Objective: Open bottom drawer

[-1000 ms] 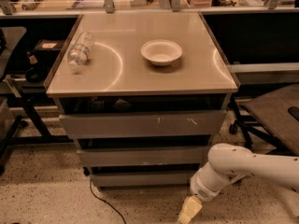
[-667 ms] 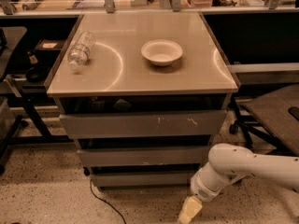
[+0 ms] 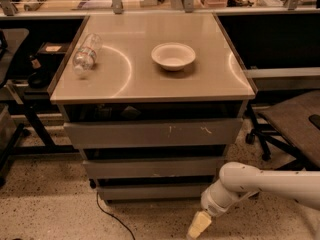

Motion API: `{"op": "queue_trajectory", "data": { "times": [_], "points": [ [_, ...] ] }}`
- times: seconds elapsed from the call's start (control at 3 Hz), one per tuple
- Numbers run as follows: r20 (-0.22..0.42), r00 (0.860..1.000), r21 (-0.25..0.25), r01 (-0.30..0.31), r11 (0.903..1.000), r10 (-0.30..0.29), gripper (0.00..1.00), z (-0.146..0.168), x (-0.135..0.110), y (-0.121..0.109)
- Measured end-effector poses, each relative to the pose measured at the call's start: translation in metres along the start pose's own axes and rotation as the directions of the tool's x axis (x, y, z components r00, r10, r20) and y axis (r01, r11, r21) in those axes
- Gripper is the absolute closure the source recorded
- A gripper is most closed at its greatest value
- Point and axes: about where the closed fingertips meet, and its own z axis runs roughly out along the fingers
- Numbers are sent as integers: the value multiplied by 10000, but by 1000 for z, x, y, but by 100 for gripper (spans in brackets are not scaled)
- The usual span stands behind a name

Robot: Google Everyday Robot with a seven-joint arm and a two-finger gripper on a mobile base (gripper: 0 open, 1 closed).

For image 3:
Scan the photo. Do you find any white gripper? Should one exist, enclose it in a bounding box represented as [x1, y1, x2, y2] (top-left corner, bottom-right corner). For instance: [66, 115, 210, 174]
[186, 180, 246, 240]

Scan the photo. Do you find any grey bottom drawer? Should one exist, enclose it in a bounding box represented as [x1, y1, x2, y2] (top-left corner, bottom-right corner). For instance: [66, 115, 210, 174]
[97, 184, 208, 201]

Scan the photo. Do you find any grey drawer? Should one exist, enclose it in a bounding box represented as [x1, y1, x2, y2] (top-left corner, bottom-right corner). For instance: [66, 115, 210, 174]
[64, 118, 243, 149]
[97, 184, 208, 201]
[83, 157, 225, 179]

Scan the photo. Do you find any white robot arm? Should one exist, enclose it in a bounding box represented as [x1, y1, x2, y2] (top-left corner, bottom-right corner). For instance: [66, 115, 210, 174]
[186, 162, 320, 240]

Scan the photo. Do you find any grey middle drawer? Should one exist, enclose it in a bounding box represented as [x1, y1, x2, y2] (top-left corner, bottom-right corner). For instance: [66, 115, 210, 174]
[83, 157, 225, 179]

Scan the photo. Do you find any grey top drawer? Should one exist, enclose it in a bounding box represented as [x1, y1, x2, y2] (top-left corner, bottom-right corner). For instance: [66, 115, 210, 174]
[64, 118, 243, 149]

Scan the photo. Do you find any grey drawer cabinet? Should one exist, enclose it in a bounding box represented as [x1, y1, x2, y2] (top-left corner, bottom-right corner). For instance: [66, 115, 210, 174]
[51, 13, 255, 189]

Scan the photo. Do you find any black office chair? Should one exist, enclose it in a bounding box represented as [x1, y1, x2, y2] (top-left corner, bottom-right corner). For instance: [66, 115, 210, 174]
[245, 90, 320, 171]

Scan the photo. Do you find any white bowl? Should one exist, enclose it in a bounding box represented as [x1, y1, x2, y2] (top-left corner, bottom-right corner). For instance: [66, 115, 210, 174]
[151, 42, 196, 71]

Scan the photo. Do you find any clear plastic bottle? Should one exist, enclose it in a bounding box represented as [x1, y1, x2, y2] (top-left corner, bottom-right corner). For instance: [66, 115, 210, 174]
[73, 33, 102, 76]

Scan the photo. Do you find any black box with label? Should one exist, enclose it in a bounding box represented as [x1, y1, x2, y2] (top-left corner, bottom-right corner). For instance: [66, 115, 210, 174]
[36, 42, 69, 62]

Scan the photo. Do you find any black floor cable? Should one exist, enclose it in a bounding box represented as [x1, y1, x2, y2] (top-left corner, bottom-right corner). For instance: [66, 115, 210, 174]
[95, 192, 137, 240]

